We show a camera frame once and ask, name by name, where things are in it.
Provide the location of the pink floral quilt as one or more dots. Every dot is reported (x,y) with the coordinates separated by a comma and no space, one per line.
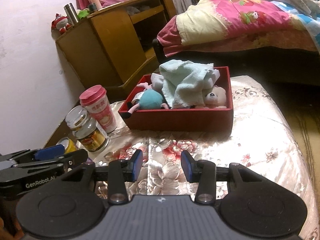
(236,25)

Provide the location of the steel thermos bottle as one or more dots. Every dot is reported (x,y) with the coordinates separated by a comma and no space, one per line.
(71,14)

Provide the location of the pink tumbler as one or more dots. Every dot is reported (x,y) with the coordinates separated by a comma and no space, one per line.
(97,3)

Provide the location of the beige teddy bear plush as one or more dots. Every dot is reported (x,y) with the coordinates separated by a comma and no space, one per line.
(214,98)

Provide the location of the red cardboard box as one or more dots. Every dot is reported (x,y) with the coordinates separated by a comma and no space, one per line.
(215,120)

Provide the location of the floral tablecloth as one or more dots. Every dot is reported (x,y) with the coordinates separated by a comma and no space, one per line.
(261,140)

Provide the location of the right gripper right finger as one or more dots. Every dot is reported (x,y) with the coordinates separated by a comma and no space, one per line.
(202,172)

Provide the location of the dark bed frame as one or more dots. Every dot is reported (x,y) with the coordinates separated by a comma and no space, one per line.
(281,61)

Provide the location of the pink milk tea cup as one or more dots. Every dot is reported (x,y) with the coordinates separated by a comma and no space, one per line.
(95,101)

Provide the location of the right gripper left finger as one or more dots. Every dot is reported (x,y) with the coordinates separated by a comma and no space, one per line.
(119,172)

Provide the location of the light green towel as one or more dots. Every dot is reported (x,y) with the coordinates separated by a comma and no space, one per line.
(183,82)

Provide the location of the glass coffee jar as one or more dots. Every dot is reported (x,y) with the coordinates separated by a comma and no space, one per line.
(86,129)

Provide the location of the red santa doll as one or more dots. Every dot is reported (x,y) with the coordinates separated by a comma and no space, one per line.
(61,24)

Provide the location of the green plush toy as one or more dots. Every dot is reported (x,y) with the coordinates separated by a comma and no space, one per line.
(83,13)

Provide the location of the pink pig plush toy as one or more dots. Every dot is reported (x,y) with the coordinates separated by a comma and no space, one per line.
(148,99)

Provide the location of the yellow drink can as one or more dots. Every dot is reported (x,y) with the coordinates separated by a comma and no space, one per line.
(68,144)

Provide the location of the wooden desk cabinet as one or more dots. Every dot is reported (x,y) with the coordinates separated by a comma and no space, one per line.
(113,47)

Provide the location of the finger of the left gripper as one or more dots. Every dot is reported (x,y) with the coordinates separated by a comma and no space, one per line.
(50,152)

